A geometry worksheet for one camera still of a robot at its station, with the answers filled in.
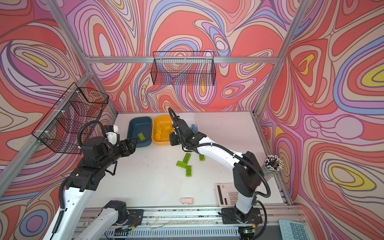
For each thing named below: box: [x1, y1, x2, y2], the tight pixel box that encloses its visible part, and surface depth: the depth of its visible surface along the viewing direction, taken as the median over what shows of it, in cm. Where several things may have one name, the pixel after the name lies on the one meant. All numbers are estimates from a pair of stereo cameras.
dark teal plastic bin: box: [127, 116, 153, 148], surface depth 109 cm
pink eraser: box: [181, 197, 194, 205], surface depth 78 cm
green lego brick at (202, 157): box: [199, 153, 206, 162], surface depth 95 cm
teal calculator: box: [278, 219, 309, 240], surface depth 70 cm
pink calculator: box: [215, 182, 239, 207], surface depth 80 cm
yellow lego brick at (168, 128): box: [164, 125, 172, 132], surface depth 109 cm
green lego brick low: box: [176, 160, 188, 169], surface depth 93 cm
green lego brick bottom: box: [186, 165, 193, 177], surface depth 88 cm
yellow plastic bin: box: [152, 115, 175, 146], surface depth 107 cm
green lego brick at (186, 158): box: [183, 152, 192, 164], surface depth 95 cm
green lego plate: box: [137, 132, 146, 141], surface depth 107 cm
